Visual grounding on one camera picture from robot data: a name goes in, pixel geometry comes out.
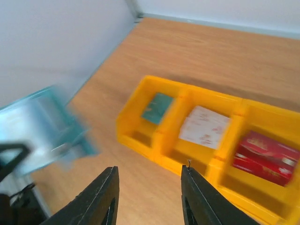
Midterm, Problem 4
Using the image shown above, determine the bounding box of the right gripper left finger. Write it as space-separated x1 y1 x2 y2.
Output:
42 166 120 225

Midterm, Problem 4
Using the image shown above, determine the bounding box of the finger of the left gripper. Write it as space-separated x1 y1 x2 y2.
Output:
0 141 31 182

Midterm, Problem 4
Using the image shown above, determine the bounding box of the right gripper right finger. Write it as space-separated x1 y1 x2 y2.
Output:
181 165 258 225

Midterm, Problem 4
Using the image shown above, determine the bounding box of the blue leather card holder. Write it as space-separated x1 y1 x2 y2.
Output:
0 86 99 176

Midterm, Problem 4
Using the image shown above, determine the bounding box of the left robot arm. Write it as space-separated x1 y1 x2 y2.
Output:
0 142 47 225

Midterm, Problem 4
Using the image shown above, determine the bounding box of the red card in bin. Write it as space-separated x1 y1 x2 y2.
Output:
232 131 300 187

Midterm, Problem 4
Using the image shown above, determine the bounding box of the white card in bin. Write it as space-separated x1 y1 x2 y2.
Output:
179 105 230 150

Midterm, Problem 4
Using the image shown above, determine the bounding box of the teal card in bin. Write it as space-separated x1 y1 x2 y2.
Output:
142 93 173 125

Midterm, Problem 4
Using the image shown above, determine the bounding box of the yellow bin right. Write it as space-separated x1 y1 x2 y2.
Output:
205 99 300 225

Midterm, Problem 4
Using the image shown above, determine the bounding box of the yellow bin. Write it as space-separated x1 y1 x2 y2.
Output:
205 99 300 225
116 75 187 161
153 85 242 175

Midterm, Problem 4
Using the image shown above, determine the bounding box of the yellow bin middle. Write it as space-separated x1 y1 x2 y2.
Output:
153 85 242 175

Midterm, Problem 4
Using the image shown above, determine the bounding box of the yellow bin left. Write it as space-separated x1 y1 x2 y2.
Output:
116 75 187 161

